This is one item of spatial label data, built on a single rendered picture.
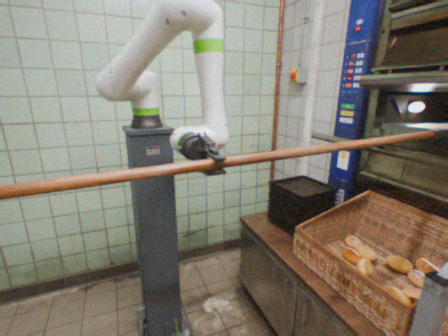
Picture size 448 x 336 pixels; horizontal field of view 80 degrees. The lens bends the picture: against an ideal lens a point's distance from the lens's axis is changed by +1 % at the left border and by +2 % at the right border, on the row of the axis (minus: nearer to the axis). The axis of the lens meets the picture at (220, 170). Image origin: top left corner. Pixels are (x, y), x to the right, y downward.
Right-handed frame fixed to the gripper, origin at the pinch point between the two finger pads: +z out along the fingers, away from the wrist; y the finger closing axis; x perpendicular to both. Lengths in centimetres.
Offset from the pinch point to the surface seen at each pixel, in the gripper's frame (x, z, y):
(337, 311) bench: -45, 8, 60
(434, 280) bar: -39, 36, 22
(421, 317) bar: -39, 36, 33
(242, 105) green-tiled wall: -70, -124, -7
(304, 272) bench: -48, -14, 60
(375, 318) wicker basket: -52, 17, 57
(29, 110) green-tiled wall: 69, -125, -6
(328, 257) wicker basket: -52, -6, 48
